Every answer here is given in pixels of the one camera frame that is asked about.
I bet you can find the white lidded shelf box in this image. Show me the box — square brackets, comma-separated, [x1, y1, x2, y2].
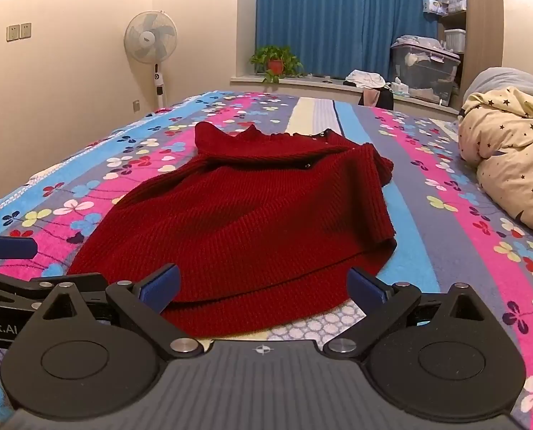
[444, 29, 466, 53]

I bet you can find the grey pillow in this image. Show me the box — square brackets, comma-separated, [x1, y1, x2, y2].
[462, 67, 533, 104]

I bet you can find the potted green plant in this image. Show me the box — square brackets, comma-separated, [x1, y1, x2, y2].
[249, 46, 304, 84]

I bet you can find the red knitted sweater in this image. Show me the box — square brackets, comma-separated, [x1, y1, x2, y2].
[67, 122, 398, 338]

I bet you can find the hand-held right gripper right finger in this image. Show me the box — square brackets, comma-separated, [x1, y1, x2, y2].
[322, 266, 489, 360]

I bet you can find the floral striped bed sheet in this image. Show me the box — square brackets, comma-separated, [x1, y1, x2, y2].
[0, 90, 533, 430]

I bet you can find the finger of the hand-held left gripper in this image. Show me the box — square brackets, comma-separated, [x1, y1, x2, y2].
[0, 269, 110, 323]
[0, 232, 38, 261]

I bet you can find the white window sill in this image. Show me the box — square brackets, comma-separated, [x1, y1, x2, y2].
[230, 76, 462, 115]

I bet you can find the white clothes pile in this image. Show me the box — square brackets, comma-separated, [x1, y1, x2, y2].
[344, 70, 387, 90]

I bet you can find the blue curtain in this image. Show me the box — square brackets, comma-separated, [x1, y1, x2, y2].
[256, 0, 442, 80]

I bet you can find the clear plastic storage box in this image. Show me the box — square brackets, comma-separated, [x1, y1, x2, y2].
[391, 36, 462, 107]

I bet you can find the white standing fan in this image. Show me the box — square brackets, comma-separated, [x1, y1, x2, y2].
[124, 10, 178, 110]

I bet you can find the black and pink bag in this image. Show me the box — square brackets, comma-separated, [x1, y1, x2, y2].
[358, 87, 395, 109]

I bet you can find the cream star print quilt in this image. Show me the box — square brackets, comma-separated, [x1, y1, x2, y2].
[457, 86, 533, 246]

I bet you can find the wooden bookshelf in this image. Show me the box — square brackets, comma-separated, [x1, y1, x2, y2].
[437, 0, 504, 99]

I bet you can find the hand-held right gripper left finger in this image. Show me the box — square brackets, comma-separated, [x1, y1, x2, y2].
[37, 263, 205, 360]

